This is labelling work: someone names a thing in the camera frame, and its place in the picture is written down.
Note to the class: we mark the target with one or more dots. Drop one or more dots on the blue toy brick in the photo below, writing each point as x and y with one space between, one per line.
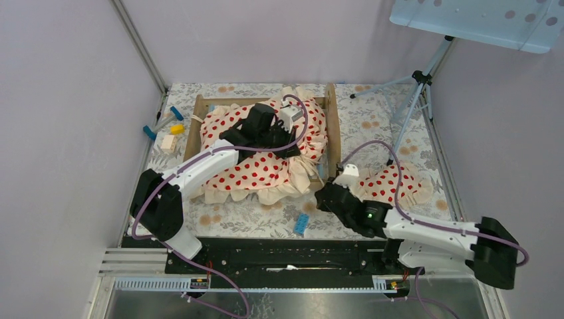
301 224

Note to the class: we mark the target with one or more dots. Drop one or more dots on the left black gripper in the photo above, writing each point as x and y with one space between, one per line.
288 138

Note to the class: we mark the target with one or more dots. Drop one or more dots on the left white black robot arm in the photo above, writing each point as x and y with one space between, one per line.
157 203

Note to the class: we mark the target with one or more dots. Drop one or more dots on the large strawberry print cushion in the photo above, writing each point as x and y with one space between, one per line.
268 176

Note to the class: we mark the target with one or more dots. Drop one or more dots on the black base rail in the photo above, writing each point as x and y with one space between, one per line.
290 263

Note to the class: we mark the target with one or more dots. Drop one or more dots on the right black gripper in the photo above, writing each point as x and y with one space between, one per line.
320 204

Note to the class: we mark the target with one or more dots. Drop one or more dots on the wooden pet bed frame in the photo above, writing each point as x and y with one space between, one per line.
332 156

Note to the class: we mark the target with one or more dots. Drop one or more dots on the beige wooden toy block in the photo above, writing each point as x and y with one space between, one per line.
168 144

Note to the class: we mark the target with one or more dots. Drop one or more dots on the light blue perforated tray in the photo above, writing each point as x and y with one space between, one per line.
531 26

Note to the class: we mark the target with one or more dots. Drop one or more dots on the grey tripod stand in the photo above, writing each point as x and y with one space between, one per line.
418 97

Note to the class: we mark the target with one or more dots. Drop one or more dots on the floral table mat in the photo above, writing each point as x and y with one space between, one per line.
363 119

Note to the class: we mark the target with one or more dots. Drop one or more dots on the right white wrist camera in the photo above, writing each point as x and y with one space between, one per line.
348 177

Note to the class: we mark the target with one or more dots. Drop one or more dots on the yellow toy block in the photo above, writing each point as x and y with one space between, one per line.
177 129

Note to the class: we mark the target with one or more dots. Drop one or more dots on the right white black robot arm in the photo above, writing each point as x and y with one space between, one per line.
485 250

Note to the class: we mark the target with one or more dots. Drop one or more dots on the small strawberry print pillow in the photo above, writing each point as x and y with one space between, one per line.
403 181

